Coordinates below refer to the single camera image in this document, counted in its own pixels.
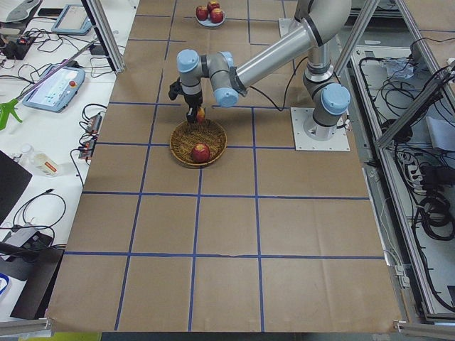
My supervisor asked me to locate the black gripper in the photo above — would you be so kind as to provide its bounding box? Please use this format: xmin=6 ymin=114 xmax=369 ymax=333
xmin=168 ymin=80 xmax=203 ymax=124

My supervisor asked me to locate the red yellow apple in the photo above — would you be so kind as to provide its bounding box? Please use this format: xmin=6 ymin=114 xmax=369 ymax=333
xmin=196 ymin=107 xmax=205 ymax=124

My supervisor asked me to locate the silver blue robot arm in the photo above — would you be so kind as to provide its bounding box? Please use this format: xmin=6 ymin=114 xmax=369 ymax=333
xmin=168 ymin=0 xmax=351 ymax=141

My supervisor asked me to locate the round woven wicker basket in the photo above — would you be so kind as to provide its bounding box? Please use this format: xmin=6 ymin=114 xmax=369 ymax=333
xmin=170 ymin=119 xmax=227 ymax=168

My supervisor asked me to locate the dark red apple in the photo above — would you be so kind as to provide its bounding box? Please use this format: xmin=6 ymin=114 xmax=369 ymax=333
xmin=191 ymin=143 xmax=210 ymax=163

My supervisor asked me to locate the light blue plate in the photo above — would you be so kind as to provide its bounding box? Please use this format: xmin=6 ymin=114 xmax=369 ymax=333
xmin=196 ymin=16 xmax=226 ymax=28

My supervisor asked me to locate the red apple on plate right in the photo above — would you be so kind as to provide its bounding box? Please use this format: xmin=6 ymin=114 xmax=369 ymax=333
xmin=210 ymin=9 xmax=225 ymax=22

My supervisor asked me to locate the red apple on plate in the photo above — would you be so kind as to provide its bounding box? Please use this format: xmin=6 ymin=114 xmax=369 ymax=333
xmin=210 ymin=9 xmax=225 ymax=22
xmin=195 ymin=5 xmax=209 ymax=21
xmin=207 ymin=1 xmax=220 ymax=12

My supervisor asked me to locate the red apple on plate left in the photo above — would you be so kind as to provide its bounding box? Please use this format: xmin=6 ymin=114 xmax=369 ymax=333
xmin=195 ymin=5 xmax=209 ymax=21

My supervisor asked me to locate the red apple on plate back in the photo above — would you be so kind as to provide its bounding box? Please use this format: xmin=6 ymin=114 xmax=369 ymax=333
xmin=207 ymin=1 xmax=220 ymax=12

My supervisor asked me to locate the blue teach pendant tablet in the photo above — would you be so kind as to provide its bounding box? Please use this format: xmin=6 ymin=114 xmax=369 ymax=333
xmin=22 ymin=66 xmax=85 ymax=112

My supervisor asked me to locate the clear plastic bottle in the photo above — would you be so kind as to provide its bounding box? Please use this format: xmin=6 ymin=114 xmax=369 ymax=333
xmin=21 ymin=144 xmax=59 ymax=177

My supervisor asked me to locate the green grabber tool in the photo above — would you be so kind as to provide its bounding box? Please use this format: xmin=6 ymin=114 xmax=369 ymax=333
xmin=0 ymin=38 xmax=98 ymax=130

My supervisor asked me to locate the black laptop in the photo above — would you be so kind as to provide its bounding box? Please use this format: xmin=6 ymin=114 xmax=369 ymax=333
xmin=0 ymin=151 xmax=32 ymax=223

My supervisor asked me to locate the aluminium frame post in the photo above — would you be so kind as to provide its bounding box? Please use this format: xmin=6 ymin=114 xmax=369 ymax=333
xmin=81 ymin=0 xmax=126 ymax=74

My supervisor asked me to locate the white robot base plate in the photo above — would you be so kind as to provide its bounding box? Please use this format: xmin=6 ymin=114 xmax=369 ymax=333
xmin=290 ymin=107 xmax=350 ymax=152

